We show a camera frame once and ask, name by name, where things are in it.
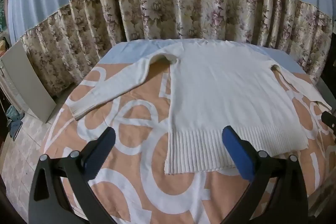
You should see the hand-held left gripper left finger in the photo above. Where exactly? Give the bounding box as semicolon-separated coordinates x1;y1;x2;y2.
28;126;117;224

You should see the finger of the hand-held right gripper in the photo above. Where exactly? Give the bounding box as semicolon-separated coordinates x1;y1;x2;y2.
321;111;336;136

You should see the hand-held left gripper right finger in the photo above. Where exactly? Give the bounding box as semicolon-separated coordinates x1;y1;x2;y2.
222;125;309;224

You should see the white knit sweater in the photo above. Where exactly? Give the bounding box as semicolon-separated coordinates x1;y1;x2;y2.
69;39;332;176

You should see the peach printed bed sheet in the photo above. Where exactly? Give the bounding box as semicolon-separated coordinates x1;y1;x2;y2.
43;40;336;224

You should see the teal cloth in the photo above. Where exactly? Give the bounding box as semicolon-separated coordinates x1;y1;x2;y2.
5;105;26;132

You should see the white board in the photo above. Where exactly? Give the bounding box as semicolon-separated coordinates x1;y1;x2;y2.
0;40;57;124

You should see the blue floral curtain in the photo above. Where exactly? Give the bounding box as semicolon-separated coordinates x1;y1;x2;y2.
7;0;334;98

